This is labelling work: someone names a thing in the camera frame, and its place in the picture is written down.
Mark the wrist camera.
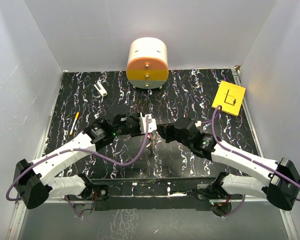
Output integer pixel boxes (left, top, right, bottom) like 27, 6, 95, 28
195, 121, 202, 127
139, 113, 157, 135

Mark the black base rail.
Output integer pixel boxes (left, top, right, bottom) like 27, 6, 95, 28
61, 176, 243, 212

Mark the aluminium frame rail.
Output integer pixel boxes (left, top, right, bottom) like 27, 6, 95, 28
16, 181, 287, 203

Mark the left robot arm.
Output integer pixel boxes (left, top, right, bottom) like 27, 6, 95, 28
10, 113, 157, 210

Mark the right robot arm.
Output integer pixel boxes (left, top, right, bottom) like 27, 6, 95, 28
157, 117, 300, 211

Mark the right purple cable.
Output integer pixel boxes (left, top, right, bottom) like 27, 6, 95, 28
202, 104, 300, 217

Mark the yellow book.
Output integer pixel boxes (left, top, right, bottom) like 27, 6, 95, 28
212, 81, 246, 117

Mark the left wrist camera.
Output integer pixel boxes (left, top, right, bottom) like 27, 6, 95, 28
139, 113, 157, 135

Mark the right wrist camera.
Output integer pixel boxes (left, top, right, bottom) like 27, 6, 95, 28
195, 121, 202, 127

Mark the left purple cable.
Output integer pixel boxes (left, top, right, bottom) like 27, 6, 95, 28
6, 114, 152, 218

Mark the white plastic clip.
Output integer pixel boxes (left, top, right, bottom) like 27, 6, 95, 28
94, 81, 108, 97

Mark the purple cable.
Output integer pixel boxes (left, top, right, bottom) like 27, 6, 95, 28
6, 114, 152, 218
202, 104, 300, 217

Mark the large key organizer ring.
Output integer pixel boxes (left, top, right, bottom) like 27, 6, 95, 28
146, 132, 160, 155

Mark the yellow marker pen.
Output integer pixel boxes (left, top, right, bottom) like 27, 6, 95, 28
69, 111, 80, 136

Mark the round three-drawer mini cabinet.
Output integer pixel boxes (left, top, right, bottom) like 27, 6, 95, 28
126, 37, 169, 90

